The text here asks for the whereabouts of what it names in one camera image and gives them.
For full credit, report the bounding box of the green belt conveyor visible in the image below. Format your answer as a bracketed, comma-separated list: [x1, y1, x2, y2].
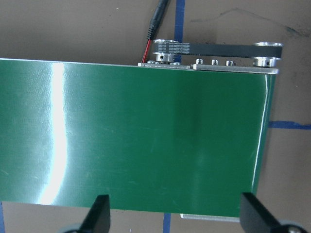
[0, 38, 284, 223]

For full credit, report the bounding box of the red black conveyor wire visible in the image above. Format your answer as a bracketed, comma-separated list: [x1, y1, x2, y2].
[141, 0, 171, 63]

